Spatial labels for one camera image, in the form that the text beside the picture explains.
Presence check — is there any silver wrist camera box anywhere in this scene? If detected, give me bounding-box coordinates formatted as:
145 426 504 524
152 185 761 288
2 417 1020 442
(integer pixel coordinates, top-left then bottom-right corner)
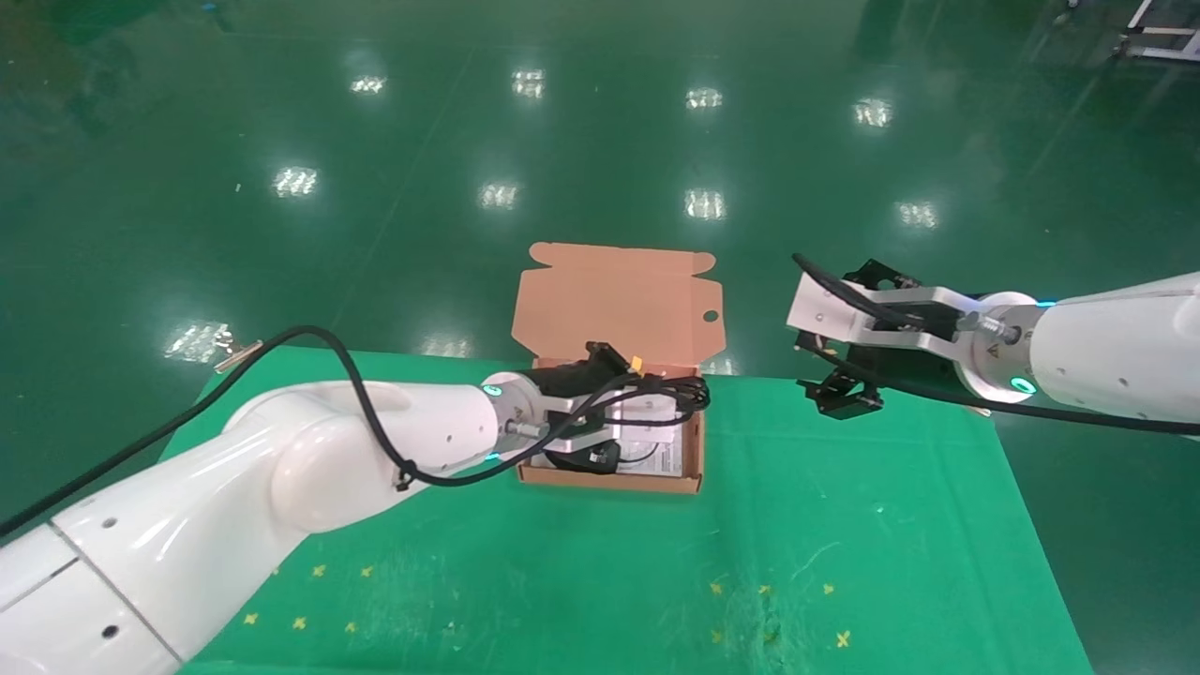
548 392 682 460
786 272 985 358

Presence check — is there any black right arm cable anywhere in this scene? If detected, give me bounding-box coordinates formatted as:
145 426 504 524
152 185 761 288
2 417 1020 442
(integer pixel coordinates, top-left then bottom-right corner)
792 253 1200 437

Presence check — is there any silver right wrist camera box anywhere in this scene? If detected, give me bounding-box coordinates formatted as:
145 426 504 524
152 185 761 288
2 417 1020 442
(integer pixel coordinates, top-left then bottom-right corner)
786 272 985 358

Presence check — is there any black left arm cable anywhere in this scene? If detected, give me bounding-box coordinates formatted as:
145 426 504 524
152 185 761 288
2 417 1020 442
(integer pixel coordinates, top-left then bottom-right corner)
0 325 648 541

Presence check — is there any orange cardboard box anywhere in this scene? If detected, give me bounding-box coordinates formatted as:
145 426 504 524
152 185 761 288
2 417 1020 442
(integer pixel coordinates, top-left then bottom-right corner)
512 243 726 495

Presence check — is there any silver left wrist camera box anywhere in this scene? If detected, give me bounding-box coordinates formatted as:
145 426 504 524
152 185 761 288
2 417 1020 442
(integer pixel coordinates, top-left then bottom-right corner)
548 392 682 460

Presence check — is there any white metal frame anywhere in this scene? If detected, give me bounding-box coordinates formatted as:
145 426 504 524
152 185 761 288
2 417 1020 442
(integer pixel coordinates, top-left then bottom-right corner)
1116 0 1200 61

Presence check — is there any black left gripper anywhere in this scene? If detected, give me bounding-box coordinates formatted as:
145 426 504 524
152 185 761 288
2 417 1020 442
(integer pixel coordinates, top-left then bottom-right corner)
534 342 640 400

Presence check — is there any green table mat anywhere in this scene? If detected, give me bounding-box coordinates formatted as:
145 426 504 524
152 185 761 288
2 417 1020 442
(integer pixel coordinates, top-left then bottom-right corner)
155 345 1093 675

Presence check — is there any white printed paper sheet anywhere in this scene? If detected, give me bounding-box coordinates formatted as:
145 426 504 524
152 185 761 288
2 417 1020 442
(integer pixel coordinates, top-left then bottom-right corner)
530 417 692 479

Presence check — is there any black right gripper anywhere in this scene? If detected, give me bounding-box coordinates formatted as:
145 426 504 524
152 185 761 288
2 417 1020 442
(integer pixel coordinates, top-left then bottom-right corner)
801 259 968 420

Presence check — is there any metal binder clip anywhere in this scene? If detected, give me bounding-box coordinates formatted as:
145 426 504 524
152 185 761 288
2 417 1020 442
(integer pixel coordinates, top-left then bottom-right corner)
214 338 265 374

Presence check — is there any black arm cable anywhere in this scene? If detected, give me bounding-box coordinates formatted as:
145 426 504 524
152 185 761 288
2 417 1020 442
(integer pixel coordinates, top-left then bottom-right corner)
0 325 648 541
792 253 1200 437

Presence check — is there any black data cable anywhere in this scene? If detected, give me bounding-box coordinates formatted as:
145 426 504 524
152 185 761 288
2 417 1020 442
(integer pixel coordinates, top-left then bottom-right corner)
600 373 712 420

